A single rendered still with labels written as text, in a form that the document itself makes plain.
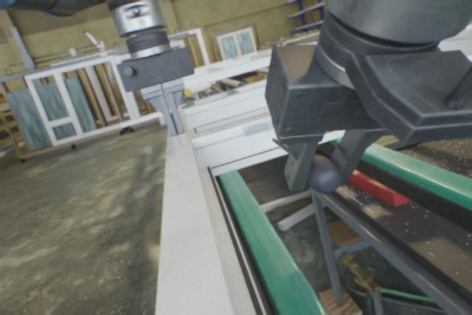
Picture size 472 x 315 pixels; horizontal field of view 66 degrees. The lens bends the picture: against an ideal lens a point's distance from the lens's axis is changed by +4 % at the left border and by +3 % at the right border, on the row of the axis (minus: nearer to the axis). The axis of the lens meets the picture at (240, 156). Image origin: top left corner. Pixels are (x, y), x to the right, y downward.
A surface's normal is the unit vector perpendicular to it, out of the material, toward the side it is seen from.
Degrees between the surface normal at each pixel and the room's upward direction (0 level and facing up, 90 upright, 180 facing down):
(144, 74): 90
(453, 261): 0
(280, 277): 0
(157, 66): 90
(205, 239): 0
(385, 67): 39
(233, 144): 90
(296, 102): 126
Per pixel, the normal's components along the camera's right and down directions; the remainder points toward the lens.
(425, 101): 0.07, -0.62
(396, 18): -0.31, 0.74
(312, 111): 0.18, 0.78
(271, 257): -0.25, -0.93
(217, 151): 0.18, 0.25
